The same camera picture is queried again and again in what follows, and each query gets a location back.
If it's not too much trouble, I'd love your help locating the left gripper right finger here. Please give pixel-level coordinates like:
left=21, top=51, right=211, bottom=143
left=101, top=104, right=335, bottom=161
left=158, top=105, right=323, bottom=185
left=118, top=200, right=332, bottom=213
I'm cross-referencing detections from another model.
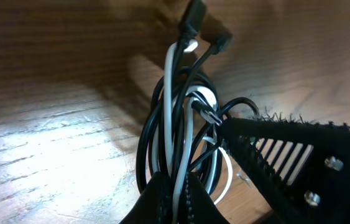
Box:
left=219, top=118, right=350, bottom=223

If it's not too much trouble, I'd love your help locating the black usb cable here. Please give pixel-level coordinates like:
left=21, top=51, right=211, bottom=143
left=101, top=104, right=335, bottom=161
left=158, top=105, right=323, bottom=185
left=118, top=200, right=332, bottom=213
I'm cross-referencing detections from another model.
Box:
left=136, top=0, right=261, bottom=197

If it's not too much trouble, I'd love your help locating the white usb cable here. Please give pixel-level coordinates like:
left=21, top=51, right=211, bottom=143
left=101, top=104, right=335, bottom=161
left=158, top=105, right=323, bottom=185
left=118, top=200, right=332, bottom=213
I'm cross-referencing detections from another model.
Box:
left=151, top=39, right=234, bottom=224

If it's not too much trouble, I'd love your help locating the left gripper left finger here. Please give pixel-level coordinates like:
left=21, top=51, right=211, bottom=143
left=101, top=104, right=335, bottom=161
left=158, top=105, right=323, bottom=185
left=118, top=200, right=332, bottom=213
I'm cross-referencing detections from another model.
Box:
left=120, top=170, right=230, bottom=224

